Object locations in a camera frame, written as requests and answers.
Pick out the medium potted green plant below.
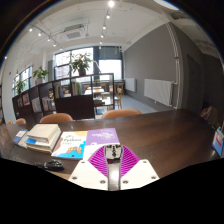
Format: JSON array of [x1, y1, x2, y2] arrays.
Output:
[[32, 65, 50, 83]]

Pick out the ceiling air conditioner unit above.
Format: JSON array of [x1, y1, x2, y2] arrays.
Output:
[[63, 23, 86, 41]]

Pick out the white-blue illustrated book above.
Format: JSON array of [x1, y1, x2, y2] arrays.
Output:
[[50, 130, 89, 160]]

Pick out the small potted green plant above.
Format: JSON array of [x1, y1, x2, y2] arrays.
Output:
[[13, 79, 26, 94]]

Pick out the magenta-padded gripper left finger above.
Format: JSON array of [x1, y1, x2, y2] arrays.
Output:
[[68, 145, 109, 192]]

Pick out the small white wall radiator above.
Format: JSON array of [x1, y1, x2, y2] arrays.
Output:
[[124, 77, 137, 93]]

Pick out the tall bookshelf with books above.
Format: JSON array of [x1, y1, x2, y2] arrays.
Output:
[[0, 84, 5, 124]]

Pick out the orange chairs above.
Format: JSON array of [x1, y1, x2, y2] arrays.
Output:
[[6, 106, 218, 126]]

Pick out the round white ceiling lamps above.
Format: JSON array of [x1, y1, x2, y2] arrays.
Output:
[[153, 0, 179, 11]]

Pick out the blue and white book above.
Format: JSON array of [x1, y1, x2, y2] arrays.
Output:
[[12, 129, 29, 145]]

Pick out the coiled black power cable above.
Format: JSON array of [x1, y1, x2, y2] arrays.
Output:
[[34, 159, 65, 173]]

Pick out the purple and white book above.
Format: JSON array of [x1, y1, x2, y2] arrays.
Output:
[[82, 127, 121, 161]]

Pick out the large potted green plant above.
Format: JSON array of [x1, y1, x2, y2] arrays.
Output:
[[68, 51, 94, 77]]

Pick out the dark open shelf unit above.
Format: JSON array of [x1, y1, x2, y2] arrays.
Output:
[[11, 73, 116, 124]]

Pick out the white wall pipes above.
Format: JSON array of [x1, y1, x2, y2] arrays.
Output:
[[165, 22, 183, 110]]

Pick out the stack of books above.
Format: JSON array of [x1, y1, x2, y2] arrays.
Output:
[[25, 123, 63, 154]]

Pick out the large white wall radiator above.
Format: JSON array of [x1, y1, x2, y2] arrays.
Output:
[[143, 78, 174, 107]]

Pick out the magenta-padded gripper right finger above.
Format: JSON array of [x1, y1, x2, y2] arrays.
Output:
[[119, 145, 160, 191]]

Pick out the blue standing card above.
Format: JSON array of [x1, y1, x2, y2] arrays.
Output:
[[211, 126, 224, 158]]

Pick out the small ceiling spotlights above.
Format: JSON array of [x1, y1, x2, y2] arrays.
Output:
[[28, 0, 116, 48]]

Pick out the thin white book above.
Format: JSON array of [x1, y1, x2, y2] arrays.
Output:
[[18, 133, 31, 149]]

